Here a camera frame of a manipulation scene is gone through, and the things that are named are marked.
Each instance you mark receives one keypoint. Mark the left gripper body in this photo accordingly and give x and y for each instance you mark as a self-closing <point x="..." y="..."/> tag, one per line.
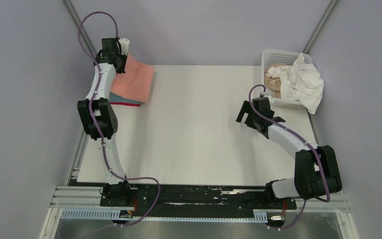
<point x="123" y="59"/>

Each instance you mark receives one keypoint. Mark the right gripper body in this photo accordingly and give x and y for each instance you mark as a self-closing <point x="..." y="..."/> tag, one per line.
<point x="253" y="118"/>

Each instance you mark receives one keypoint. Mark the salmon pink t-shirt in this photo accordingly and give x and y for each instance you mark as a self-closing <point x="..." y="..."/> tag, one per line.
<point x="135" y="83"/>

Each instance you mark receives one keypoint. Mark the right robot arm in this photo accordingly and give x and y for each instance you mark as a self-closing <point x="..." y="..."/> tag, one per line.
<point x="316" y="171"/>

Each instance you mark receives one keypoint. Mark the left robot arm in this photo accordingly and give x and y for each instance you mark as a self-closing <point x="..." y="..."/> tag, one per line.
<point x="100" y="121"/>

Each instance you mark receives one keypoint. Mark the beige crumpled t-shirt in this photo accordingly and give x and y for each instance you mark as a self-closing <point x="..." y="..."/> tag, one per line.
<point x="276" y="78"/>

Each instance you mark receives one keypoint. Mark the folded grey-blue t-shirt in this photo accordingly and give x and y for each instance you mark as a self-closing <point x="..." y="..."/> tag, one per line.
<point x="115" y="98"/>

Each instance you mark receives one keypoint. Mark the white crumpled t-shirt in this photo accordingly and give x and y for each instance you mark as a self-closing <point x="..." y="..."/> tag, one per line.
<point x="305" y="83"/>

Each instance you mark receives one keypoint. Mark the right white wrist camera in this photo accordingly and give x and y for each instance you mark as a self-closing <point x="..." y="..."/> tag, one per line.
<point x="270" y="97"/>

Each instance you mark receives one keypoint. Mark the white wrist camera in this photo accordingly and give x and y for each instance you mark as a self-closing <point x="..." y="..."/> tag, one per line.
<point x="124" y="46"/>
<point x="270" y="97"/>

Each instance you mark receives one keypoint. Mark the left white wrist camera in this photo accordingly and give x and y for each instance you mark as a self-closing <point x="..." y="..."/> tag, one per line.
<point x="124" y="46"/>

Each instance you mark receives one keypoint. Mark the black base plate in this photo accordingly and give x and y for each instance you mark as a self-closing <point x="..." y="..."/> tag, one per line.
<point x="202" y="201"/>

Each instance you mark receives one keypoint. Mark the aluminium frame rail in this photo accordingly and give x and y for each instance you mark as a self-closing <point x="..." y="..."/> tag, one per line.
<point x="76" y="197"/>

